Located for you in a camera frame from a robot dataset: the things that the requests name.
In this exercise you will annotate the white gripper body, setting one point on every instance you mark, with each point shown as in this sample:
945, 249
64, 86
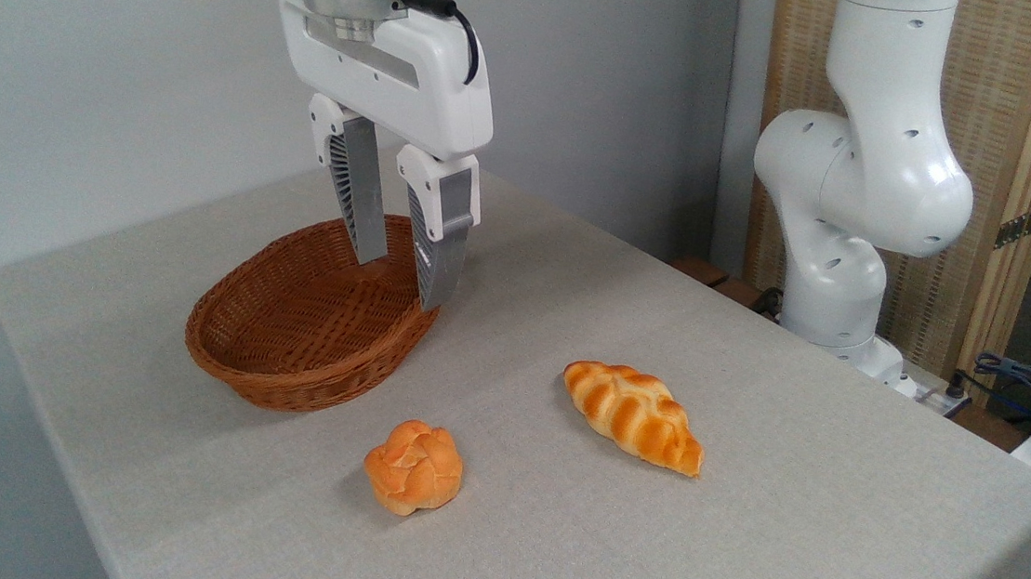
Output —
421, 85

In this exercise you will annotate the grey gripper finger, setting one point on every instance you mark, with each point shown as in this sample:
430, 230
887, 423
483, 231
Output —
444, 255
363, 202

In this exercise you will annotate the round knotted bread roll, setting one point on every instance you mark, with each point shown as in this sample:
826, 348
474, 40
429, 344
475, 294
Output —
414, 469

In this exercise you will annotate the brown wicker basket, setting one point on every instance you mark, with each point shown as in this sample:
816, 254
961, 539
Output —
307, 327

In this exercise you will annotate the long braided bread loaf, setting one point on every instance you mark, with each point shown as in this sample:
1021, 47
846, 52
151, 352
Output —
635, 414

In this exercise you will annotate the white power strip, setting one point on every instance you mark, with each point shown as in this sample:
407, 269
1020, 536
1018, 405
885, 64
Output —
940, 397

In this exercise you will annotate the brass screen hinge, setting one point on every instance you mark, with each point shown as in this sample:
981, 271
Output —
1025, 224

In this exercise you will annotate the wooden folding screen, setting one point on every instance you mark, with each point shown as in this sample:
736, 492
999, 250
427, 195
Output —
1008, 99

